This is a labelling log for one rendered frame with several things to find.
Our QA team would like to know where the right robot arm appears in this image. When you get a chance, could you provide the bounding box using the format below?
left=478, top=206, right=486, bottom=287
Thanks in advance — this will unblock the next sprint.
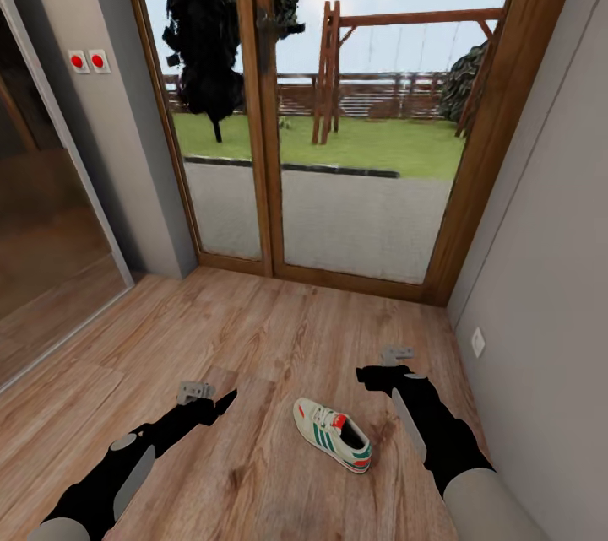
left=356, top=346, right=551, bottom=541

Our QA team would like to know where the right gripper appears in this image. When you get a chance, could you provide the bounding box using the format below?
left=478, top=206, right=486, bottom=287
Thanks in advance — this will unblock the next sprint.
left=356, top=365, right=410, bottom=392

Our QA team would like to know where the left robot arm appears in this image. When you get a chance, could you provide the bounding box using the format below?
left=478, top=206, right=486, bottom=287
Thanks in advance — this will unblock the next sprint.
left=25, top=381, right=237, bottom=541

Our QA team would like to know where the gym shoe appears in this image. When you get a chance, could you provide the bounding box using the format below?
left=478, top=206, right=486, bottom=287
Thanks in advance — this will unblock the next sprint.
left=293, top=397, right=372, bottom=474

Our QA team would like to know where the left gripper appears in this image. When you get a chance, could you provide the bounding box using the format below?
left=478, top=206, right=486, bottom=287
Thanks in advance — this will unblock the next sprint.
left=167, top=390, right=237, bottom=440

